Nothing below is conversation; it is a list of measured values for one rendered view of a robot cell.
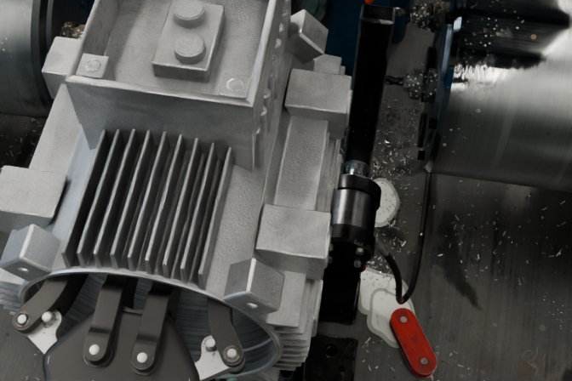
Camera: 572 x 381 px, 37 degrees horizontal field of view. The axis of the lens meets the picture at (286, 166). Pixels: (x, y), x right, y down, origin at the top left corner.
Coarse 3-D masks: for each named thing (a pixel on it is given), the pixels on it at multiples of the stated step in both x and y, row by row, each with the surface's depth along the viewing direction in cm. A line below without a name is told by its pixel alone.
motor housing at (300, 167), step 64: (320, 64) 57; (64, 128) 53; (320, 128) 53; (64, 192) 50; (128, 192) 47; (192, 192) 47; (256, 192) 49; (320, 192) 53; (64, 256) 44; (128, 256) 43; (192, 256) 45; (256, 256) 48; (192, 320) 59; (256, 320) 47
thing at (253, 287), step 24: (312, 24) 55; (288, 48) 55; (312, 48) 54; (24, 240) 45; (48, 240) 46; (0, 264) 46; (24, 264) 45; (48, 264) 46; (240, 264) 45; (264, 264) 45; (240, 288) 44; (264, 288) 45; (264, 312) 46
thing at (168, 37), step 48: (96, 0) 48; (144, 0) 52; (192, 0) 49; (240, 0) 52; (288, 0) 52; (96, 48) 48; (144, 48) 50; (192, 48) 47; (240, 48) 50; (96, 96) 45; (144, 96) 45; (192, 96) 44; (240, 96) 44; (96, 144) 49; (192, 144) 48; (240, 144) 47
